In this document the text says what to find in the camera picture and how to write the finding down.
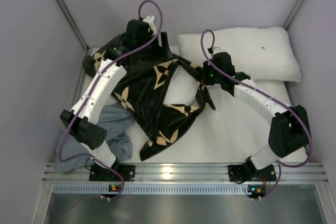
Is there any black floral pillowcase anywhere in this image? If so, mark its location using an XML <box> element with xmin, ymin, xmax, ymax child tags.
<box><xmin>81</xmin><ymin>48</ymin><xmax>216</xmax><ymax>162</ymax></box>

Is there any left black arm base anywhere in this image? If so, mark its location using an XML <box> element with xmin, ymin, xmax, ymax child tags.
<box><xmin>88</xmin><ymin>163</ymin><xmax>136</xmax><ymax>182</ymax></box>

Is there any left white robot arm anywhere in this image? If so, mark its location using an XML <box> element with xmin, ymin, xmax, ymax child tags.
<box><xmin>58</xmin><ymin>13</ymin><xmax>163</xmax><ymax>169</ymax></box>

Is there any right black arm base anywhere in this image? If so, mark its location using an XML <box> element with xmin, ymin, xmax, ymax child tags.
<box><xmin>228</xmin><ymin>164</ymin><xmax>277</xmax><ymax>184</ymax></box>

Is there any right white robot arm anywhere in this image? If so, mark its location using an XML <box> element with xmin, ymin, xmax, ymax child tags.
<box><xmin>203</xmin><ymin>47</ymin><xmax>311</xmax><ymax>177</ymax></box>

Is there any white spare pillow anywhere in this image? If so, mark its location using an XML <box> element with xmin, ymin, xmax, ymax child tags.
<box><xmin>177</xmin><ymin>26</ymin><xmax>302</xmax><ymax>83</ymax></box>

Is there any blue-grey crumpled cloth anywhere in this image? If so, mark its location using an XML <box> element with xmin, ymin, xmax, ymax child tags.
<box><xmin>54</xmin><ymin>104</ymin><xmax>133</xmax><ymax>174</ymax></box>

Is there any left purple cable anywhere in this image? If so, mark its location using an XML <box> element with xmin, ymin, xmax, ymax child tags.
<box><xmin>58</xmin><ymin>0</ymin><xmax>164</xmax><ymax>201</ymax></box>

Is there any purple cable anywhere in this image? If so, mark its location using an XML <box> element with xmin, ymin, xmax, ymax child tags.
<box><xmin>201</xmin><ymin>29</ymin><xmax>313</xmax><ymax>200</ymax></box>
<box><xmin>58</xmin><ymin>0</ymin><xmax>164</xmax><ymax>201</ymax></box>

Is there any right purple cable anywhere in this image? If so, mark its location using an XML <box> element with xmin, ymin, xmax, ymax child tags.
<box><xmin>201</xmin><ymin>29</ymin><xmax>313</xmax><ymax>200</ymax></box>

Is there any left aluminium corner post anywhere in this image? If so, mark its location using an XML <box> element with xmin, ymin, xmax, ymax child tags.
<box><xmin>55</xmin><ymin>0</ymin><xmax>89</xmax><ymax>51</ymax></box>

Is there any aluminium mounting rail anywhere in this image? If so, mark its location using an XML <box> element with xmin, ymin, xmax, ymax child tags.
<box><xmin>42</xmin><ymin>163</ymin><xmax>328</xmax><ymax>184</ymax></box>

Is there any grey slotted cable duct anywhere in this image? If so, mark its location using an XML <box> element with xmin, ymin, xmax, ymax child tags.
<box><xmin>53</xmin><ymin>183</ymin><xmax>262</xmax><ymax>195</ymax></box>

